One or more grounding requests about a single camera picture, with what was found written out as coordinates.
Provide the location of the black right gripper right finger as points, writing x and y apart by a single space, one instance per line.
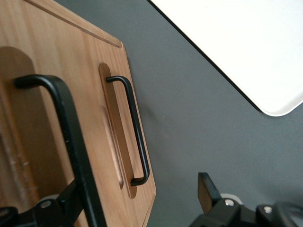
208 196

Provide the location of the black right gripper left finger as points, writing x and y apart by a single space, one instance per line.
28 216

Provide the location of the wooden drawer cabinet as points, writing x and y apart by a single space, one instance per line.
78 21

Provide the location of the cream plastic tray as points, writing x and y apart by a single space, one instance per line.
248 42

